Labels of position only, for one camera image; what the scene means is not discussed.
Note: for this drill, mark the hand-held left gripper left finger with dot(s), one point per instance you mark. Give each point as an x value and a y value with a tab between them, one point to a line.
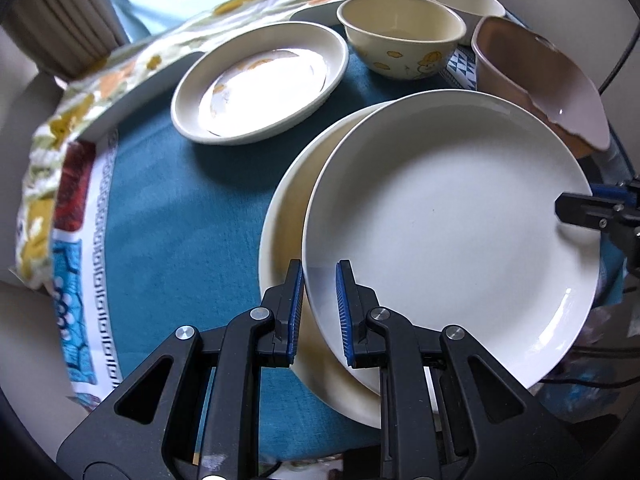
295	305

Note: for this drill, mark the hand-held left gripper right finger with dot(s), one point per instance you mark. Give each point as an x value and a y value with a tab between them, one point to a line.
345	305

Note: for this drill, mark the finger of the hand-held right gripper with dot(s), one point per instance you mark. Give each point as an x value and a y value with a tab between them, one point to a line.
585	210
612	192

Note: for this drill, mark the large cream plate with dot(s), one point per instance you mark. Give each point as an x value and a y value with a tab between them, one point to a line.
285	240

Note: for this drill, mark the pink-brown square bowl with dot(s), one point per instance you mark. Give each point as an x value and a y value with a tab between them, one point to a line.
545	90

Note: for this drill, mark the large white plate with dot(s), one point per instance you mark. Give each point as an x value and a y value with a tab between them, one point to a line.
450	220

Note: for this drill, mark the deep plate with yellow print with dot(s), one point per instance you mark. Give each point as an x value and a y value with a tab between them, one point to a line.
260	85

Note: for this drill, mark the plain white bowl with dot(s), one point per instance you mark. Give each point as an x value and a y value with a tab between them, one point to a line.
475	2

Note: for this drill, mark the cream bowl with yellow print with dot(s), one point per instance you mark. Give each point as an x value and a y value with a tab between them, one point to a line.
400	25

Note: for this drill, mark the teal cloth with patterned border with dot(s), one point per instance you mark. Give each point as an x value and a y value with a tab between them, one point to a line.
190	200

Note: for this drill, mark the floral quilt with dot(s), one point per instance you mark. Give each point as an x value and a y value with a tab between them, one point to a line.
70	110

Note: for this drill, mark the beige curtain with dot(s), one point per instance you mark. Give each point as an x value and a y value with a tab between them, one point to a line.
70	15

